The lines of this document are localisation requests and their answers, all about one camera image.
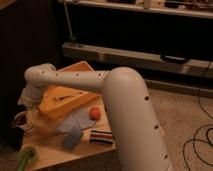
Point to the green curved object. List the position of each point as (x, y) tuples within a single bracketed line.
[(27, 156)]

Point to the wooden table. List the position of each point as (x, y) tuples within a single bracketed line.
[(48, 143)]

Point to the dark grape bunch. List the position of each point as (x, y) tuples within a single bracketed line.
[(20, 120)]

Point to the yellow plastic bin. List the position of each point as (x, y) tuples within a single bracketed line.
[(59, 101)]

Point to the thin metal pole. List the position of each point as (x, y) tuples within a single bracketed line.
[(71, 37)]

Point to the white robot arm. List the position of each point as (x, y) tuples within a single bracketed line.
[(136, 130)]

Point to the light blue cloth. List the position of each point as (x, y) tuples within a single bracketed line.
[(77, 119)]

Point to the white paper cup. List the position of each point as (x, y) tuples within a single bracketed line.
[(28, 125)]

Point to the upper white shelf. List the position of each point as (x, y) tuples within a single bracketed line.
[(145, 8)]

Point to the striped folded cloth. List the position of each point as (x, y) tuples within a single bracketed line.
[(101, 137)]

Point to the orange round fruit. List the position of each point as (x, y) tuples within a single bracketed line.
[(95, 113)]

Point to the twig inside yellow bin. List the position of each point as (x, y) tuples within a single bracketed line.
[(61, 98)]

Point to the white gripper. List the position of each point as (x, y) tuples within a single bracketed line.
[(30, 96)]

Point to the blue sponge block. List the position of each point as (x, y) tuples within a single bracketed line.
[(73, 138)]

